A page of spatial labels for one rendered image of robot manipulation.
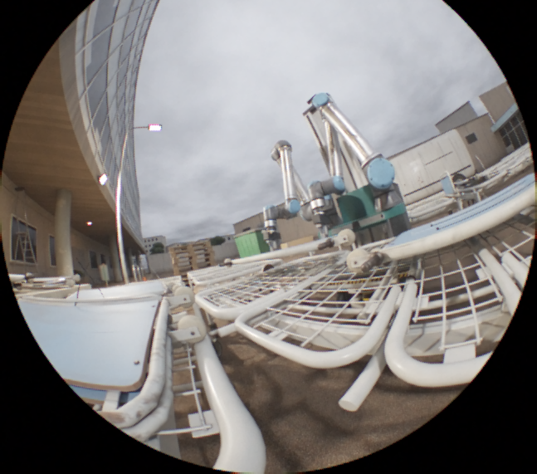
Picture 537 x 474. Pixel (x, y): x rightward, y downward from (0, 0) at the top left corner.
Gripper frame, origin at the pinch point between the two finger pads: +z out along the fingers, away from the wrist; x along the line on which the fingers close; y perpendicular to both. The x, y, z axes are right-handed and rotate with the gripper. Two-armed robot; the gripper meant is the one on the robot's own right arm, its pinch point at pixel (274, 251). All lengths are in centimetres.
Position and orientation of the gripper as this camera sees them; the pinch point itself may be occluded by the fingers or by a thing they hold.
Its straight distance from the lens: 122.8
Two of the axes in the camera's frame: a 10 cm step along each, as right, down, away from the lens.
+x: 7.4, 1.6, 6.6
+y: 6.6, -3.4, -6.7
